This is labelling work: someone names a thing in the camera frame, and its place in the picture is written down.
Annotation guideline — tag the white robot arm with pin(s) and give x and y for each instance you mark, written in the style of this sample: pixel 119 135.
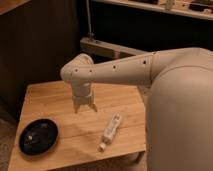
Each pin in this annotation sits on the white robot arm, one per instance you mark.
pixel 179 109

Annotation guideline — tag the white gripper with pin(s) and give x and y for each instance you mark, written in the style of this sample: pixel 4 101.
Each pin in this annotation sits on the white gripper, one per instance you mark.
pixel 84 100

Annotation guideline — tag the dark wooden cabinet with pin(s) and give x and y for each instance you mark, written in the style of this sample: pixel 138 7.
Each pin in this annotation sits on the dark wooden cabinet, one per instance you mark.
pixel 36 40

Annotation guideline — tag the grey metal bench beam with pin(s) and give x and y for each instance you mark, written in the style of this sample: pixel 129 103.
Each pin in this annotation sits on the grey metal bench beam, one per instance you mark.
pixel 105 49

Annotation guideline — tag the wooden table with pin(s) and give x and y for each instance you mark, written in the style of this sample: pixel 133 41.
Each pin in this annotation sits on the wooden table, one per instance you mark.
pixel 80 131

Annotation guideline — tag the clear plastic bottle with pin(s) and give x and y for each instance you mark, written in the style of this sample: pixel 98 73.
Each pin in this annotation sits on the clear plastic bottle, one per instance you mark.
pixel 110 131

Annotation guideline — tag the wooden shelf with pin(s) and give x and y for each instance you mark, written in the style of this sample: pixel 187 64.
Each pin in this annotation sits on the wooden shelf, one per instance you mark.
pixel 187 8

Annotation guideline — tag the metal pole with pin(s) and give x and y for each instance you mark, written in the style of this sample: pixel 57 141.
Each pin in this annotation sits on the metal pole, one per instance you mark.
pixel 90 32

